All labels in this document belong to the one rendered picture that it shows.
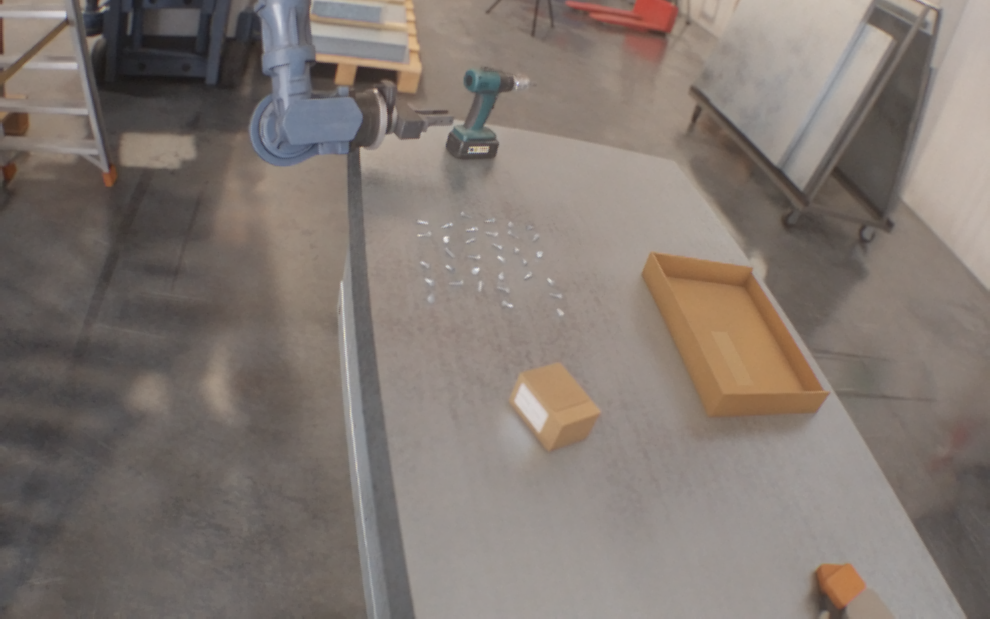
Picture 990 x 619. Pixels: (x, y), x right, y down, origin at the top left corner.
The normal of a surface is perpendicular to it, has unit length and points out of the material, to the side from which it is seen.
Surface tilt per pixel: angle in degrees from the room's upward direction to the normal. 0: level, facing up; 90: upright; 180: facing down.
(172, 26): 90
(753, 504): 0
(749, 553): 0
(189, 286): 0
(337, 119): 61
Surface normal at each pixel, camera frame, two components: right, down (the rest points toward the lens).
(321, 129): 0.53, 0.13
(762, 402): 0.14, 0.60
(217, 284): 0.23, -0.80
